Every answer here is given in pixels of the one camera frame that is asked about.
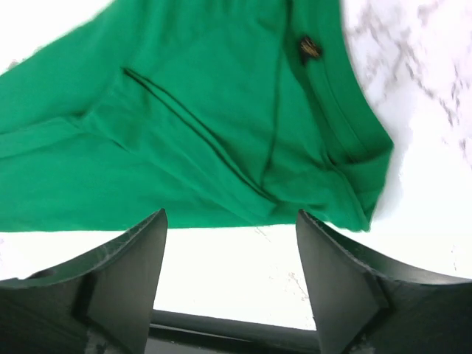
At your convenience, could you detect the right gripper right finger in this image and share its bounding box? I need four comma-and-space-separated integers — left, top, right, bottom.
296, 210, 471, 353

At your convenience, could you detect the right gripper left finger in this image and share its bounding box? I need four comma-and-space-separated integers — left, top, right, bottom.
1, 209, 167, 353

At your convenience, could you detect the green t shirt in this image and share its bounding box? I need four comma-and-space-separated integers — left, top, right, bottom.
1, 1, 394, 232

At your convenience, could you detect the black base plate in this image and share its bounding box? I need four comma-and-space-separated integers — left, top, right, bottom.
148, 310, 321, 353

